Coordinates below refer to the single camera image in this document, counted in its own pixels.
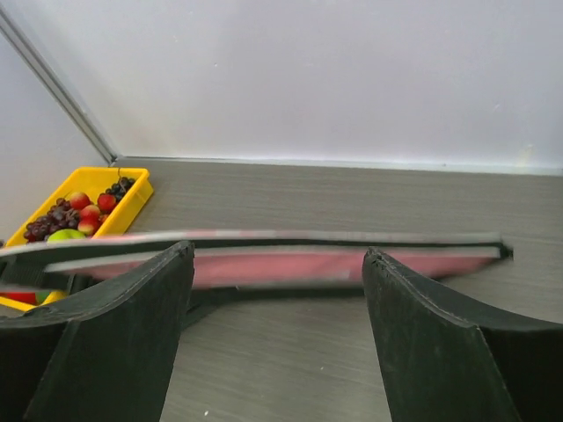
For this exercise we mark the pink racket bag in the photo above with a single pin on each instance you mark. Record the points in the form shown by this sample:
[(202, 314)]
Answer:
[(229, 259)]

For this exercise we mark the black grape bunch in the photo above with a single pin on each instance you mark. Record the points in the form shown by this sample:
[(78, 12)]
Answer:
[(120, 187)]

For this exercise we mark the green pear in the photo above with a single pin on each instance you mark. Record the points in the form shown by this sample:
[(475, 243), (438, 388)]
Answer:
[(66, 234)]

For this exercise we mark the purple grape bunch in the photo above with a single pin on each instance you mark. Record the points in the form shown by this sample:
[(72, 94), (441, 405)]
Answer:
[(59, 216)]

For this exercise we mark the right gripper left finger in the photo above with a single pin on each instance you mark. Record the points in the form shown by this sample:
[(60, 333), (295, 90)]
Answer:
[(103, 354)]

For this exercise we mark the right red apple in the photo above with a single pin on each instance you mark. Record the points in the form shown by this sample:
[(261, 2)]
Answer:
[(24, 297)]

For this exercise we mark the yellow plastic bin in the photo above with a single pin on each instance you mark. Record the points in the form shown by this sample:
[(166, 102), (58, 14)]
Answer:
[(93, 182)]

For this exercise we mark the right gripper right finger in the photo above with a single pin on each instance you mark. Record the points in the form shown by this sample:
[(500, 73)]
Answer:
[(445, 356)]

